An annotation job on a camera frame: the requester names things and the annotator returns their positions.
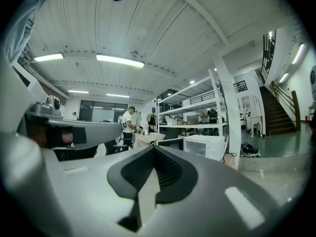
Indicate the long ceiling light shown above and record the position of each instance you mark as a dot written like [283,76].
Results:
[77,91]
[48,57]
[118,60]
[118,95]

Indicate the brown cardboard box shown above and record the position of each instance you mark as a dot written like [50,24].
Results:
[193,120]

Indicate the red fire extinguisher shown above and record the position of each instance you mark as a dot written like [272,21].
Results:
[306,117]

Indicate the wall strip light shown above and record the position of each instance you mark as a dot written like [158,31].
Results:
[283,78]
[298,53]

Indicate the dark glass partition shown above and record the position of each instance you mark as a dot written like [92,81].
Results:
[98,112]

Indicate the brown wooden staircase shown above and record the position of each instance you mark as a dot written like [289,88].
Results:
[276,115]

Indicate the black office chair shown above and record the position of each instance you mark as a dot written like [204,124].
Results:
[109,147]
[171,133]

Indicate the person's left hand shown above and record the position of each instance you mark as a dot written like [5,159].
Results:
[67,136]

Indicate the small white vase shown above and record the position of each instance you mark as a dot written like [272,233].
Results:
[146,132]

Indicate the black metal railing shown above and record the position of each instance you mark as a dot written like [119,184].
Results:
[266,58]

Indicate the white microwave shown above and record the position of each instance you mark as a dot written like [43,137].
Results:
[214,147]

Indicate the white ornate side table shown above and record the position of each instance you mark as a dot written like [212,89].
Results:
[255,122]

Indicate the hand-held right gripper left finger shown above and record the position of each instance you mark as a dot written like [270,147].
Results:
[93,189]

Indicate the white round device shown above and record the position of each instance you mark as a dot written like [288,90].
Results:
[313,83]

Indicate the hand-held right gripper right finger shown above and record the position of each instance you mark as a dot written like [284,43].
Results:
[209,206]

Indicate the white metal shelving rack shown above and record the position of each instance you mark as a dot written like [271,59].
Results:
[195,89]

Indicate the black and white bag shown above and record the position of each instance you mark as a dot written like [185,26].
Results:
[249,149]

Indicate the table with beige cloth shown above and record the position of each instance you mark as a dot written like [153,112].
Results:
[145,141]

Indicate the person's light blue shirt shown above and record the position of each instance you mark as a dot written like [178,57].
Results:
[22,28]

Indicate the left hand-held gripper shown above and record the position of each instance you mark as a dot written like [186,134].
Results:
[37,107]

